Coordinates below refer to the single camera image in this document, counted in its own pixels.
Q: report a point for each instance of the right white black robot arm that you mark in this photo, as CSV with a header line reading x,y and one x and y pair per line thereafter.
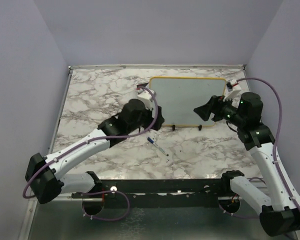
x,y
279,210

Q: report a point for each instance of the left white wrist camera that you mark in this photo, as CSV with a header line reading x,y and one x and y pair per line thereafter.
x,y
146,98

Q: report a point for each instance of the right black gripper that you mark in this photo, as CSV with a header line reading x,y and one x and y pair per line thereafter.
x,y
214,105

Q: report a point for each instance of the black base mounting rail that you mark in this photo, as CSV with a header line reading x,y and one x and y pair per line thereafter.
x,y
162,193

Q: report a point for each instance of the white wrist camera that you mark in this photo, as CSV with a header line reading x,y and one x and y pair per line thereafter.
x,y
146,98
233,89

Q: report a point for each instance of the black box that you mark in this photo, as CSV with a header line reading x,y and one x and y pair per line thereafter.
x,y
139,88

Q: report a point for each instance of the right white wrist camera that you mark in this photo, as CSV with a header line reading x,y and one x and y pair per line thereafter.
x,y
233,89

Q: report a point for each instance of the blue whiteboard marker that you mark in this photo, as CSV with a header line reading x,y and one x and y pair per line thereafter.
x,y
150,140

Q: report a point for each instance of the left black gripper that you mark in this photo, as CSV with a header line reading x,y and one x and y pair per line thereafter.
x,y
159,121

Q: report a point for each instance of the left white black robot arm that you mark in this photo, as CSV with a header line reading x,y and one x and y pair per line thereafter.
x,y
48,176

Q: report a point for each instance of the yellow framed whiteboard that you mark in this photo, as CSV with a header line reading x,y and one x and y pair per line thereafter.
x,y
179,96

